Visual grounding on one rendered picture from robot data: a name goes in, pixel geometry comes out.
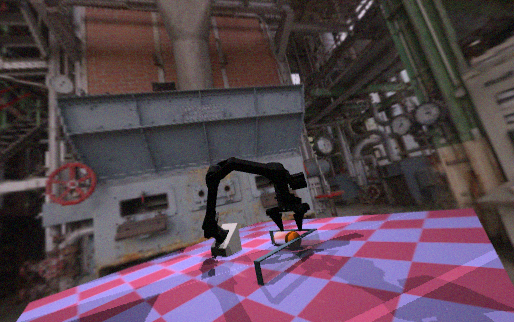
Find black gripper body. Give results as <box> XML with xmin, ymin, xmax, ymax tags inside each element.
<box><xmin>266</xmin><ymin>191</ymin><xmax>310</xmax><ymax>216</ymax></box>

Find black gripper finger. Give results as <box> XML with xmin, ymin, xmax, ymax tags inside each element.
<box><xmin>293</xmin><ymin>211</ymin><xmax>307</xmax><ymax>232</ymax></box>
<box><xmin>269</xmin><ymin>213</ymin><xmax>284</xmax><ymax>232</ymax></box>

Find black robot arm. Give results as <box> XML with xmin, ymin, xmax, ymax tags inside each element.
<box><xmin>202</xmin><ymin>157</ymin><xmax>307</xmax><ymax>243</ymax></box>

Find clear low glass walls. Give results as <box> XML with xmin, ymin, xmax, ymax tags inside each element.
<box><xmin>260</xmin><ymin>230</ymin><xmax>321</xmax><ymax>285</ymax></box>

